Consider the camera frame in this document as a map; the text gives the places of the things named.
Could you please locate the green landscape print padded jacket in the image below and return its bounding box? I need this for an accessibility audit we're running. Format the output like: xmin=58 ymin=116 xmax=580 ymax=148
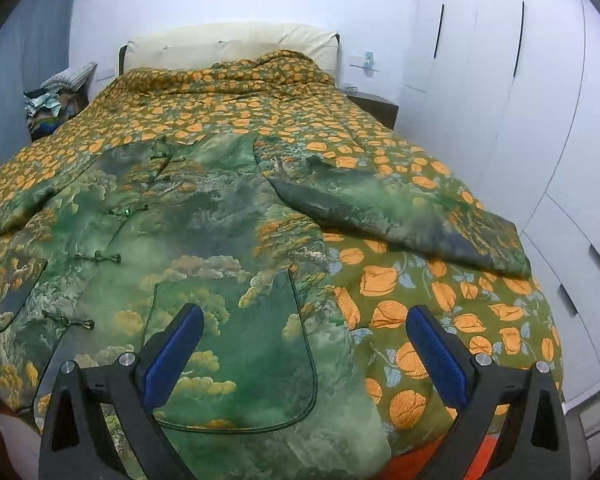
xmin=0 ymin=128 xmax=530 ymax=479

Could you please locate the pile of clothes on nightstand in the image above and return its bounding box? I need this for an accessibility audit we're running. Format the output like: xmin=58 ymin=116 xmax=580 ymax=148
xmin=24 ymin=88 xmax=88 ymax=142

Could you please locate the olive quilt with orange print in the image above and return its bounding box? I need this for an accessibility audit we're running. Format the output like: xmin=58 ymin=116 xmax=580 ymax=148
xmin=0 ymin=51 xmax=564 ymax=470

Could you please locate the dark wooden nightstand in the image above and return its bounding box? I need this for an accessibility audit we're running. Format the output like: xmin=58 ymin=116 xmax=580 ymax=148
xmin=344 ymin=91 xmax=399 ymax=130

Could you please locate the striped pillow on pile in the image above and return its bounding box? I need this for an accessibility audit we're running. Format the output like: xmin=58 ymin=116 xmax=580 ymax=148
xmin=41 ymin=62 xmax=97 ymax=93

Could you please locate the white wardrobe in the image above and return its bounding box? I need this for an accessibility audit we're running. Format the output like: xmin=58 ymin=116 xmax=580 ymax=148
xmin=395 ymin=0 xmax=600 ymax=441

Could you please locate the blue grey curtain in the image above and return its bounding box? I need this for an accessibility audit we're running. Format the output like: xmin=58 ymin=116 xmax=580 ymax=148
xmin=0 ymin=0 xmax=73 ymax=166

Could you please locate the cream padded headboard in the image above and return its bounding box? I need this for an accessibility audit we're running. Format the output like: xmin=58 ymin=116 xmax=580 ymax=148
xmin=118 ymin=23 xmax=340 ymax=78

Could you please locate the blue wall plug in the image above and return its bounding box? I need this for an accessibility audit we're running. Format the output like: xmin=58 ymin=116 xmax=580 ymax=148
xmin=348 ymin=51 xmax=377 ymax=73

